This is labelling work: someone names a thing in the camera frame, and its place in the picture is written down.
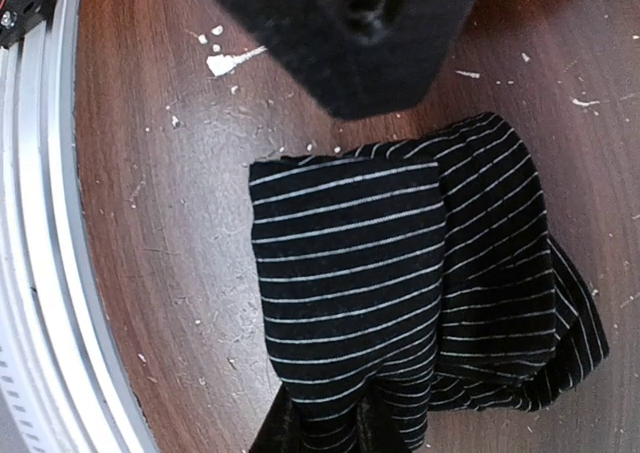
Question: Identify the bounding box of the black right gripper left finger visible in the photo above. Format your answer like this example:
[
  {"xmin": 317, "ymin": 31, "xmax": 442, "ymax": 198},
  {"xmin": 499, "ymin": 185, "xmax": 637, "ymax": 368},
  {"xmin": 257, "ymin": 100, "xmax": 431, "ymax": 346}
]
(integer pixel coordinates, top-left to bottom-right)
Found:
[{"xmin": 249, "ymin": 385, "xmax": 303, "ymax": 453}]

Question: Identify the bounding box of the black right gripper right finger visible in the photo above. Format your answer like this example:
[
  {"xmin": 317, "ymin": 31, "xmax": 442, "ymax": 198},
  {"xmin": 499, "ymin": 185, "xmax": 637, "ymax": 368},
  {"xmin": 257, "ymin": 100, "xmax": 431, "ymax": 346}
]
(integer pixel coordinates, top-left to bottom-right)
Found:
[{"xmin": 356, "ymin": 397, "xmax": 410, "ymax": 453}]

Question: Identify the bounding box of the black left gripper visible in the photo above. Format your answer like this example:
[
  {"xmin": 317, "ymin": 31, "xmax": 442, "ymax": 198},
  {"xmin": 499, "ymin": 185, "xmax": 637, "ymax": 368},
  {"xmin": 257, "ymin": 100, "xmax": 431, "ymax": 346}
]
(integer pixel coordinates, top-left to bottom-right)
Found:
[{"xmin": 216, "ymin": 0, "xmax": 476, "ymax": 121}]

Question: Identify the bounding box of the black striped underwear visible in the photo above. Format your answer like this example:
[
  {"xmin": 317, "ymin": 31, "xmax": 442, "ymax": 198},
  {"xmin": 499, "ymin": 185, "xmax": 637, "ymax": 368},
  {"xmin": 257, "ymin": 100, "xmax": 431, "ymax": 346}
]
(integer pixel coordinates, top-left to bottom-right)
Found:
[{"xmin": 248, "ymin": 112, "xmax": 609, "ymax": 452}]

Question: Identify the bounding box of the aluminium front rail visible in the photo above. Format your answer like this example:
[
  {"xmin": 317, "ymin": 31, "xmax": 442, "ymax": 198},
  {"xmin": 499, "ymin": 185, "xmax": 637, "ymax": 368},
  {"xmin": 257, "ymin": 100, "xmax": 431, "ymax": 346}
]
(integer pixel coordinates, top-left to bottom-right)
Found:
[{"xmin": 1, "ymin": 0, "xmax": 157, "ymax": 452}]

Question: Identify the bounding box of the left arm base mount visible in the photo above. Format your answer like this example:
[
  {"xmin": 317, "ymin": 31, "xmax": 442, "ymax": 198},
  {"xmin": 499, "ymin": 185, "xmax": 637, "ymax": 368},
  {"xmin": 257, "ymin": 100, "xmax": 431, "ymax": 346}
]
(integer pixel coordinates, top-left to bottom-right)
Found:
[{"xmin": 1, "ymin": 0, "xmax": 57, "ymax": 49}]

